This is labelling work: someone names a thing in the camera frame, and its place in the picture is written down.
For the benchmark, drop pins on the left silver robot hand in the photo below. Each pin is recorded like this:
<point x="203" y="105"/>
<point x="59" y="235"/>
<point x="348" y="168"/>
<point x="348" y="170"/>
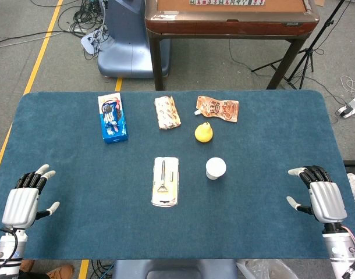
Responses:
<point x="20" y="206"/>

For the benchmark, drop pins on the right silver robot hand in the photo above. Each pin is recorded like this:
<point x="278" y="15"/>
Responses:
<point x="327" y="200"/>

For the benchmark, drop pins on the white floral paper cup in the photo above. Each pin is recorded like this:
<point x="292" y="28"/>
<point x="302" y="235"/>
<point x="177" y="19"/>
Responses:
<point x="216" y="168"/>

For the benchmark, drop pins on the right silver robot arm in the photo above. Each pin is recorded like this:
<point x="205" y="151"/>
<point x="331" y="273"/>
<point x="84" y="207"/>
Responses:
<point x="340" y="250"/>

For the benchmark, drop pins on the blue-grey own robot base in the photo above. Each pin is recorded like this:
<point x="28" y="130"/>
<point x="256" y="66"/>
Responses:
<point x="174" y="268"/>

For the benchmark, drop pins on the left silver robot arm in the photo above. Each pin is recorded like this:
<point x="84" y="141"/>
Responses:
<point x="5" y="258"/>

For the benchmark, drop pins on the blue felt table cover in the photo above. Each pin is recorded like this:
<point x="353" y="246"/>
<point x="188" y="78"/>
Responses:
<point x="78" y="189"/>

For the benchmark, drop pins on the brown shoe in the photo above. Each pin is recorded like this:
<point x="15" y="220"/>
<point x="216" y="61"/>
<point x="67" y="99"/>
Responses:
<point x="61" y="271"/>

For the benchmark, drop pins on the clear plastic bag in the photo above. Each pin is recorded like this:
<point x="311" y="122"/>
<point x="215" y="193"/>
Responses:
<point x="264" y="268"/>

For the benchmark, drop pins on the white power strip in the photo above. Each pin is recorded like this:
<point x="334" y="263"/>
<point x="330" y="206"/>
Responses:
<point x="350" y="106"/>

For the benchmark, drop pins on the blue cookie box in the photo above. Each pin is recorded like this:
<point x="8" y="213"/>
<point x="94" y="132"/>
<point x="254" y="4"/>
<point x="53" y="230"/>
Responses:
<point x="115" y="133"/>

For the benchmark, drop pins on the blue cookie packet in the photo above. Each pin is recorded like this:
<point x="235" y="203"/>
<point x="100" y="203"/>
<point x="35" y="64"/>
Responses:
<point x="110" y="116"/>

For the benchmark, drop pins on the orange spouted drink pouch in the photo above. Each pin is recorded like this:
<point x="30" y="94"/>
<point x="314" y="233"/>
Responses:
<point x="221" y="109"/>

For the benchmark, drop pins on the yellow pear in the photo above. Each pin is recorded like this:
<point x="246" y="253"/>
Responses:
<point x="203" y="134"/>

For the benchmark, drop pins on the razor blister pack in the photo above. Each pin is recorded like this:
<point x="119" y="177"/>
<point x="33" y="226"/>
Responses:
<point x="165" y="183"/>

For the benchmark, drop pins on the black tripod stand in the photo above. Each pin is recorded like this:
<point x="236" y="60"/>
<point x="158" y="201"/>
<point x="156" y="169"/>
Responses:
<point x="307" y="53"/>

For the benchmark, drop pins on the beige red snack packet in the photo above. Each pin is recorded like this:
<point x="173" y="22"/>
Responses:
<point x="167" y="113"/>

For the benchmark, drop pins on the brown wooden mahjong table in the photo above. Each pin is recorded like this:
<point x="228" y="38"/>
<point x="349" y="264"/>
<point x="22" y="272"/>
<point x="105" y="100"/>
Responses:
<point x="224" y="27"/>

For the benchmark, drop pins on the face-up mahjong tile row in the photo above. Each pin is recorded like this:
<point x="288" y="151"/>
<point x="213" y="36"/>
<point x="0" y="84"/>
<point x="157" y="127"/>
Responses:
<point x="224" y="2"/>

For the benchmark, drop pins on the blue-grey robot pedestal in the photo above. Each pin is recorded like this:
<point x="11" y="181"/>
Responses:
<point x="128" y="43"/>

